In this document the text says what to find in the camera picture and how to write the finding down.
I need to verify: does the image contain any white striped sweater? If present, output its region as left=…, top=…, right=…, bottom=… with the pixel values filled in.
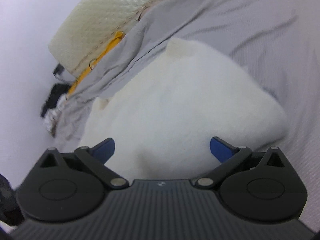
left=80, top=37, right=288, bottom=180

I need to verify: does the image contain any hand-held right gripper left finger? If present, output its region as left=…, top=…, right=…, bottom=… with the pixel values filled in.
left=33, top=137, right=130, bottom=189

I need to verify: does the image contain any black wall charger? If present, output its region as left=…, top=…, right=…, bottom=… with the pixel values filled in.
left=52, top=63, right=66, bottom=77

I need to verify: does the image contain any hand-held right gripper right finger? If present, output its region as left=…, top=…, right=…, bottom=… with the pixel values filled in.
left=195, top=136, right=288, bottom=189

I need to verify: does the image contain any yellow cloth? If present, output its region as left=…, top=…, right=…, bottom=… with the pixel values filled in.
left=67, top=30, right=125, bottom=96

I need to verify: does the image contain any white crumpled cloth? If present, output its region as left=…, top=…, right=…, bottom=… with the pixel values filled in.
left=45, top=97, right=68, bottom=133

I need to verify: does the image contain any black cloth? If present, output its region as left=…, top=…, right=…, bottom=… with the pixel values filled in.
left=41, top=83, right=72, bottom=118

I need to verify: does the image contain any cream quilted headboard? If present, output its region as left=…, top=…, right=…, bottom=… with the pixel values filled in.
left=48, top=0, right=181, bottom=77

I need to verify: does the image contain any grey bed cover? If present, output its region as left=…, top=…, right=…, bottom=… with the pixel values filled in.
left=51, top=0, right=320, bottom=232

